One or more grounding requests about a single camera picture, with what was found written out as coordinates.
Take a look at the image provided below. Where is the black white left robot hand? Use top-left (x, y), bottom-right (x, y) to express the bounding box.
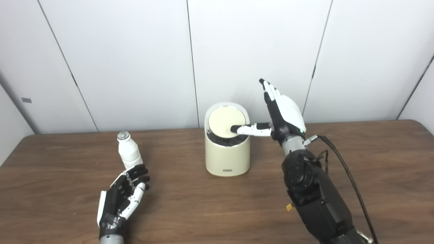
top-left (97, 164), bottom-right (151, 238)

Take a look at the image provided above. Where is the cream round bin lid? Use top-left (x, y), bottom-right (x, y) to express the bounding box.
top-left (208, 106), bottom-right (246, 138)

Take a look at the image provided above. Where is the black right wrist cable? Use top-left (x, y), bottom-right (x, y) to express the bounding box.
top-left (305, 135), bottom-right (379, 244)

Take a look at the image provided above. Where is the small white plastic bottle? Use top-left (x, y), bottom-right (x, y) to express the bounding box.
top-left (117, 131), bottom-right (143, 170)

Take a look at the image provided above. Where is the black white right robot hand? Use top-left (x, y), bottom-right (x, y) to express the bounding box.
top-left (231, 79), bottom-right (307, 143)

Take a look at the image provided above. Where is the cream-colored round bin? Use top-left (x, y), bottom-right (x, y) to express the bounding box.
top-left (204, 102), bottom-right (251, 177)

